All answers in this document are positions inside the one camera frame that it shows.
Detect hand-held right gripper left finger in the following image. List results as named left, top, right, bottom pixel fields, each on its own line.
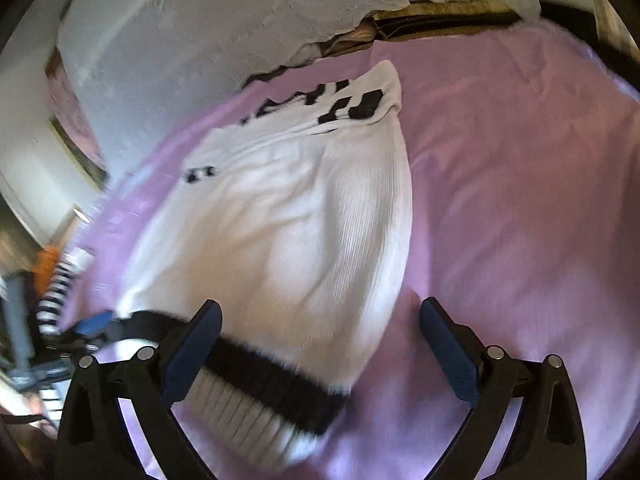
left=59, top=299, right=223, bottom=480

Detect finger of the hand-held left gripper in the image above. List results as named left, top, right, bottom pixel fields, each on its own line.
left=55, top=310, right=121, bottom=353

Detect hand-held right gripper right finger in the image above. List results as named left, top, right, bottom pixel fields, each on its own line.
left=419, top=297, right=587, bottom=480

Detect white knit sweater black trim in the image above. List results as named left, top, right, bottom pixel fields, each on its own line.
left=112, top=60, right=416, bottom=473

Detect pile of folded pale clothes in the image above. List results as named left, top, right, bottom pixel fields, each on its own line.
left=315, top=25, right=378, bottom=58

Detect black white striped garment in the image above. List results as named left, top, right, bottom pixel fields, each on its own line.
left=35, top=255, right=83, bottom=336

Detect orange object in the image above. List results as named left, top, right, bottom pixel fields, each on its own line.
left=32, top=245, right=66, bottom=301

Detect purple bed sheet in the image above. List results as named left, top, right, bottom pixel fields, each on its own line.
left=60, top=15, right=640, bottom=480

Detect white lace cover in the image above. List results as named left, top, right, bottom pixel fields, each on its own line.
left=57, top=0, right=543, bottom=116

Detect brown patterned mat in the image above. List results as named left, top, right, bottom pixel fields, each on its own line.
left=372, top=0, right=526, bottom=43

